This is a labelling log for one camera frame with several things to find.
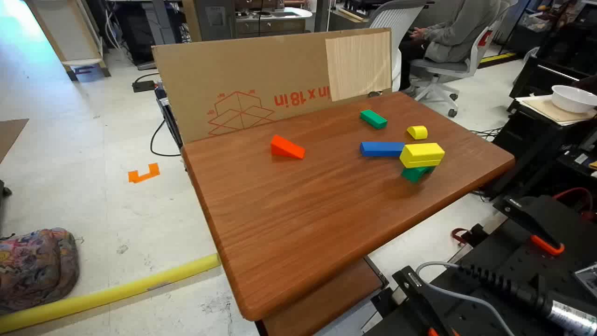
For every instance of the black perforated robot table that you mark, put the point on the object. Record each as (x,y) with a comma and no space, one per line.
(572,243)

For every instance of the small rounded yellow block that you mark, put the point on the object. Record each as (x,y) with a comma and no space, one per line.
(419,131)

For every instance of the light wooden panel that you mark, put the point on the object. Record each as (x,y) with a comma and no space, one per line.
(357,66)

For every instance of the rectangular yellow block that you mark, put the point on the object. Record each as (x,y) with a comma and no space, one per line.
(423,154)

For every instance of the wooden table lower shelf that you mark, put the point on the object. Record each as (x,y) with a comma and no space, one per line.
(324,299)

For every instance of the grey office chair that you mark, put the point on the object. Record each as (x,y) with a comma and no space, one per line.
(458,72)

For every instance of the blue rectangular block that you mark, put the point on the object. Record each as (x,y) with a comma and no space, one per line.
(380,150)

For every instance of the small side table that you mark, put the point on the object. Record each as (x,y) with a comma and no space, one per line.
(548,113)

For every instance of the green block under yellow block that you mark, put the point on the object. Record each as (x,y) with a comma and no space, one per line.
(415,174)

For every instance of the yellow foam tube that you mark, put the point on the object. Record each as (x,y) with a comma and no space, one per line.
(94,299)

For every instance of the brown cardboard sheet with print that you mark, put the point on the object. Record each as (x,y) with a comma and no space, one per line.
(249,68)

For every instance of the orange wedge block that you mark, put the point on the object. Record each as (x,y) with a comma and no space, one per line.
(288,148)

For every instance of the seated person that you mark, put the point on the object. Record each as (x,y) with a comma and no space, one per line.
(458,31)

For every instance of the colourful patterned bag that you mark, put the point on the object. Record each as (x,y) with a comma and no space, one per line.
(35,268)

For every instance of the green rectangular block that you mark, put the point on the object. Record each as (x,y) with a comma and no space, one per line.
(374,118)

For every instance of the white bowl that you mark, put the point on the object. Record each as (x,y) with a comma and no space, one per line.
(574,98)

